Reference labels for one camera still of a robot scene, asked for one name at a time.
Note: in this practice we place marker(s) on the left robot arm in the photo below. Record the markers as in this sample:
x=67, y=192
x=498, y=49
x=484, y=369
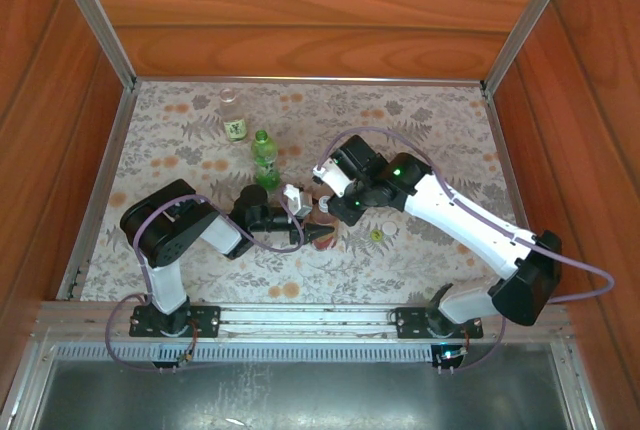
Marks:
x=165, y=230

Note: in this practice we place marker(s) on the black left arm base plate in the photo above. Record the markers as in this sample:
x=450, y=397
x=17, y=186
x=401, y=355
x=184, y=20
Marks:
x=205, y=320

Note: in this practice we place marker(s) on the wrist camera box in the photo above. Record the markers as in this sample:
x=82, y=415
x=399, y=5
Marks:
x=335, y=177
x=300, y=205

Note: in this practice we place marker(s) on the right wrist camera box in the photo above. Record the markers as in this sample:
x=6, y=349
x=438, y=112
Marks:
x=335, y=177

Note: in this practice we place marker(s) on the floral table cloth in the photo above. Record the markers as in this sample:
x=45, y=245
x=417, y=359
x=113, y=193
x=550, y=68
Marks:
x=350, y=275

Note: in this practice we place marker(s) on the pink drink bottle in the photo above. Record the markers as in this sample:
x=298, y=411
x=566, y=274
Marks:
x=326, y=246

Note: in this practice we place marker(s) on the grey metal sheet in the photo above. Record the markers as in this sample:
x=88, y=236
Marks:
x=300, y=400

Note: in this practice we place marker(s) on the plain white bottle cap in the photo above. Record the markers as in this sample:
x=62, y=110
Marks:
x=389, y=227

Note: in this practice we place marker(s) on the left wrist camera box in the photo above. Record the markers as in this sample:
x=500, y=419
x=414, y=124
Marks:
x=300, y=205

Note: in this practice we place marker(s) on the clear bottle green label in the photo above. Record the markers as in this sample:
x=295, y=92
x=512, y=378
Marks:
x=235, y=122

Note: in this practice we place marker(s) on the white cap blue print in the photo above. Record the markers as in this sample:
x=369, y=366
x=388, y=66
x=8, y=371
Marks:
x=325, y=203

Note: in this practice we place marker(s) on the aluminium table edge rail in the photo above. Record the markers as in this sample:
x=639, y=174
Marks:
x=501, y=150
x=101, y=185
x=310, y=80

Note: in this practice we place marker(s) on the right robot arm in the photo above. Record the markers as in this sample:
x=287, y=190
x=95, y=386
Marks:
x=465, y=222

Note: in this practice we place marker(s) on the black base connector board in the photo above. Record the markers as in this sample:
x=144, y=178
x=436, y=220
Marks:
x=172, y=364
x=450, y=356

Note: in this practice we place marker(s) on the green bottle cap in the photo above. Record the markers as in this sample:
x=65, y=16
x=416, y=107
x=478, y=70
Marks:
x=375, y=235

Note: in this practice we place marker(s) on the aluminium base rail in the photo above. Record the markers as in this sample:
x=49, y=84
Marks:
x=310, y=317

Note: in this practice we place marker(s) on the aluminium lower frame rail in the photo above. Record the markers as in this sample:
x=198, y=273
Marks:
x=27, y=385
x=575, y=385

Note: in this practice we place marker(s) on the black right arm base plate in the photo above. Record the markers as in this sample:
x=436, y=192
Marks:
x=412, y=322

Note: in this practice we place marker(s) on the aluminium frame post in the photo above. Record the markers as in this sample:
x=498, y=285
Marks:
x=530, y=15
x=94, y=15

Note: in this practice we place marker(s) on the green plastic bottle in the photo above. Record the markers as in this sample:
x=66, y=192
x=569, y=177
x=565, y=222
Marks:
x=265, y=165

